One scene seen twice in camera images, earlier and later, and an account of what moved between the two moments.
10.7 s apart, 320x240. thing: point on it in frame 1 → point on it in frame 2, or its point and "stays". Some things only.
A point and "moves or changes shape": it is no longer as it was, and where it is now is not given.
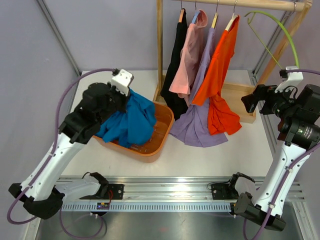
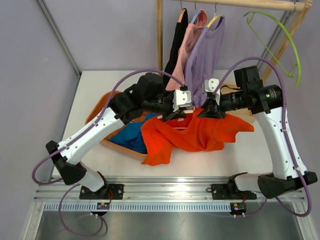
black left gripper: x=124 y=98 → x=178 y=114
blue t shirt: x=133 y=127 moves or changes shape
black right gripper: x=262 y=93 → x=212 y=104
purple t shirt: x=192 y=124 → x=203 y=58
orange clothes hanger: x=181 y=13 stays
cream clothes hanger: x=233 y=17 → x=185 y=111
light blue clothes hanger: x=196 y=14 stays
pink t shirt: x=182 y=82 stays
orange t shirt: x=222 y=117 → x=189 y=133
